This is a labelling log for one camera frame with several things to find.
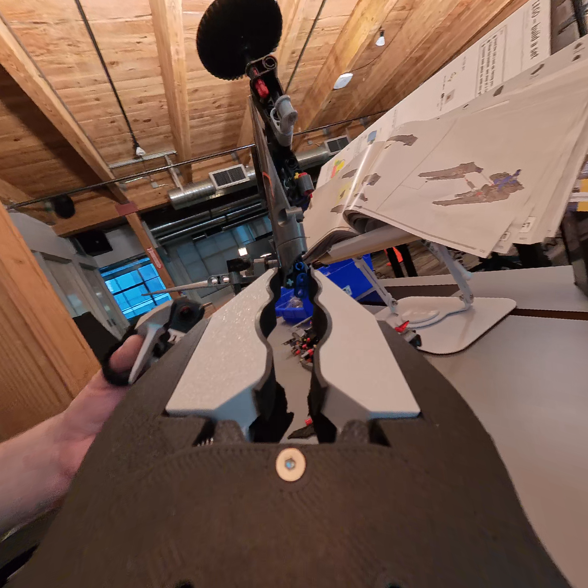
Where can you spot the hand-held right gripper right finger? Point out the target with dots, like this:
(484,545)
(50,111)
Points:
(367,367)

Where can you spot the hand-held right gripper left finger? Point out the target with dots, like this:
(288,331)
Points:
(220,367)

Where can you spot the black grey lego frame assembly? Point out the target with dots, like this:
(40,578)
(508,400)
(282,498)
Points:
(287,220)

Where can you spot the person's left forearm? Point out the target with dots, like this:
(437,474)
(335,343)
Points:
(27,473)

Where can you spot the large lego car chassis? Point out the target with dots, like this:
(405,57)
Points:
(303,344)

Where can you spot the dark lego panel red pin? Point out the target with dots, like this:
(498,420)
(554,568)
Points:
(301,432)

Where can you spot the lego instruction book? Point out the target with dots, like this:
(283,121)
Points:
(459,193)

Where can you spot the person's left hand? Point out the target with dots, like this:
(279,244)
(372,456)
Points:
(92,413)

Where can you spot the blue parts bin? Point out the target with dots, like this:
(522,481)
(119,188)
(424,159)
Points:
(349,278)

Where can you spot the white book stand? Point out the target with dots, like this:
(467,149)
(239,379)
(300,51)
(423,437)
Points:
(459,321)

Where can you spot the black ceiling speaker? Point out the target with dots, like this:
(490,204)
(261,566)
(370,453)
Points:
(94,242)

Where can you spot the white air vent grille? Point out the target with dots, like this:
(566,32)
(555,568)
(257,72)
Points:
(228,176)

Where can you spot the wooden pillar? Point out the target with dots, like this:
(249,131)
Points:
(32,330)

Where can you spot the ceiling track light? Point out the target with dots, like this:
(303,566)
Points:
(380,38)
(139,149)

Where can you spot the dark printed box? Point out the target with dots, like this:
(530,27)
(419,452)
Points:
(575,252)

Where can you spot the white round ceiling device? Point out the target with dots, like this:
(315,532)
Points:
(343,80)

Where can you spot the white printed paper sheet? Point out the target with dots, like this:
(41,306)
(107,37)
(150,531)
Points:
(482,64)

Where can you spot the silver spiral air duct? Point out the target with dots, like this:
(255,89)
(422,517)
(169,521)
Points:
(188,193)

